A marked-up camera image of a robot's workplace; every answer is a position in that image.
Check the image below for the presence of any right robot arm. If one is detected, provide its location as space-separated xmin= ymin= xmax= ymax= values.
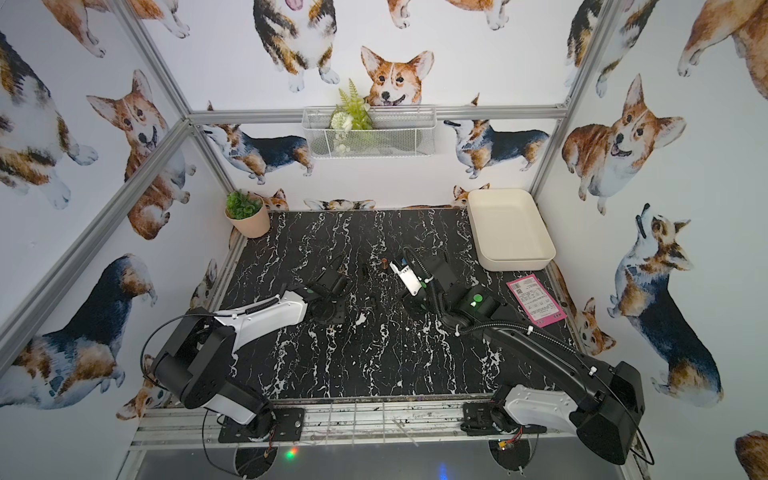
xmin=388 ymin=247 xmax=645 ymax=465

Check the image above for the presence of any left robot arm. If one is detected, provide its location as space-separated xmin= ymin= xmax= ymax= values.
xmin=148 ymin=256 xmax=348 ymax=439

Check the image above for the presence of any cream plastic tray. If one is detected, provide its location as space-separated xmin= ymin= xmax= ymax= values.
xmin=466 ymin=189 xmax=556 ymax=272

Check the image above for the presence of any pink paper card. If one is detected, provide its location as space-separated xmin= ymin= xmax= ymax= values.
xmin=507 ymin=274 xmax=566 ymax=328

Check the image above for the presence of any small potted green plant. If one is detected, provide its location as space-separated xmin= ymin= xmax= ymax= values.
xmin=225 ymin=190 xmax=270 ymax=239

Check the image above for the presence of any artificial fern with white flower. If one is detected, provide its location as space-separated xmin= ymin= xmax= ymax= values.
xmin=329 ymin=80 xmax=374 ymax=155

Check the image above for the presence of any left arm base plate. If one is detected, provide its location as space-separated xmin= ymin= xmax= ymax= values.
xmin=218 ymin=408 xmax=306 ymax=444

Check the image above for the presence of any aluminium front rail frame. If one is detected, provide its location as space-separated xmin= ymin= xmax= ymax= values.
xmin=130 ymin=396 xmax=575 ymax=451

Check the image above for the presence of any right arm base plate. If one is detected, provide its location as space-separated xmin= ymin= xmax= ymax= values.
xmin=460 ymin=402 xmax=547 ymax=436

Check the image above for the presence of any white wire wall basket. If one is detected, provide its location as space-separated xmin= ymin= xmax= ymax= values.
xmin=301 ymin=106 xmax=437 ymax=159

